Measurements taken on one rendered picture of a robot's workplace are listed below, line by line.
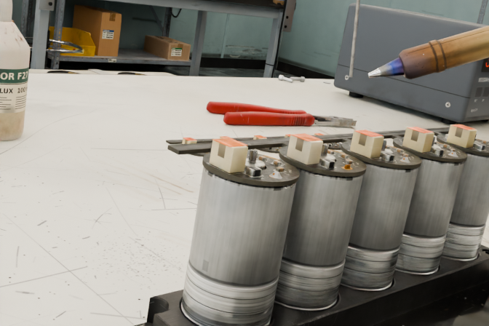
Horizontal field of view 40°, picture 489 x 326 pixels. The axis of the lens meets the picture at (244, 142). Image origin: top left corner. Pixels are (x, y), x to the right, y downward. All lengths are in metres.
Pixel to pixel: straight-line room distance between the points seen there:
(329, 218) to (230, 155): 0.04
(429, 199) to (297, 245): 0.06
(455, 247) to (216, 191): 0.12
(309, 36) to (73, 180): 5.96
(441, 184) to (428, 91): 0.45
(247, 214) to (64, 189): 0.17
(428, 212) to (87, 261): 0.12
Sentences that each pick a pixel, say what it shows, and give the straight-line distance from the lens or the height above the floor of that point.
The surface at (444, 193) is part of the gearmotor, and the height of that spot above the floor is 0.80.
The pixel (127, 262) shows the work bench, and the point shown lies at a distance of 0.26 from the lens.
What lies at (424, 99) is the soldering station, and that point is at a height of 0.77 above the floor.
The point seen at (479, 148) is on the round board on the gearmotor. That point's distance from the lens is 0.25.
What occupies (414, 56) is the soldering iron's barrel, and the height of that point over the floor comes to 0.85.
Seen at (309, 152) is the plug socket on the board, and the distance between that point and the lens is 0.18.
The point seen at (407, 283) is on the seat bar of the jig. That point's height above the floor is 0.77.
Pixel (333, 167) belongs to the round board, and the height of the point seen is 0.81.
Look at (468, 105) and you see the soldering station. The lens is 0.66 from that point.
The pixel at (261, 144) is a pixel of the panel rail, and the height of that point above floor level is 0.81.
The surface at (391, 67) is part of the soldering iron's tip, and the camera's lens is 0.18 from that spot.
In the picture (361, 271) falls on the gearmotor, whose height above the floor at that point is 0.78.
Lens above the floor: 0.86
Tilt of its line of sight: 14 degrees down
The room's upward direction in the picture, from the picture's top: 10 degrees clockwise
